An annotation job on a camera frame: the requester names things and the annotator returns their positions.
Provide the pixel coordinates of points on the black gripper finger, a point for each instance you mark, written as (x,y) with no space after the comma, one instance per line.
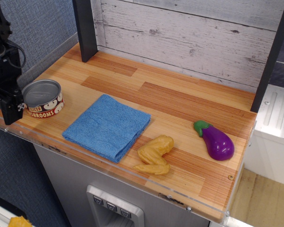
(12,109)

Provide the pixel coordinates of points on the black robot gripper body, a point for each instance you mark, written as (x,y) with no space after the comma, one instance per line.
(10,70)

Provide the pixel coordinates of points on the sliced mushrooms tin can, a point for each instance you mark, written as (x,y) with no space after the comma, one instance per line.
(43,98)

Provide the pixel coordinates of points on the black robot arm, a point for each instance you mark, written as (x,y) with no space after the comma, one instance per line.
(8,47)

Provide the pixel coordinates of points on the folded blue rag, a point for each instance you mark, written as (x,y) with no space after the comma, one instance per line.
(108,128)

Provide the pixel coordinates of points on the yellow object bottom left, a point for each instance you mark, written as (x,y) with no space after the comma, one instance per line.
(19,222)

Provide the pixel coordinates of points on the grey cabinet with dispenser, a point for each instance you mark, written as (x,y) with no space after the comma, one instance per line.
(71,178)

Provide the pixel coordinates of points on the silver dispenser button panel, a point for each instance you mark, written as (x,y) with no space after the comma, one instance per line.
(111,211)

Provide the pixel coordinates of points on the yellow plastic chicken wing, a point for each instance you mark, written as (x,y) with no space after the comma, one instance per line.
(152,153)

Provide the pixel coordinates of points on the purple toy eggplant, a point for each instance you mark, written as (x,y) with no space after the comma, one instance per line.
(219,145)

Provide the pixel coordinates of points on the white ridged appliance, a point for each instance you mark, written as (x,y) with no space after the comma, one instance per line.
(265,153)

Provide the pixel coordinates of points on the dark left vertical post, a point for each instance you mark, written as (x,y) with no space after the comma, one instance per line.
(85,28)

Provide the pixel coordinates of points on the dark vertical post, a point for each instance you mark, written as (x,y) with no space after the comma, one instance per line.
(85,28)
(272,58)

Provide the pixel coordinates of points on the dark right vertical post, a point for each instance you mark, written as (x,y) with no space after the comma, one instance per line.
(272,58)

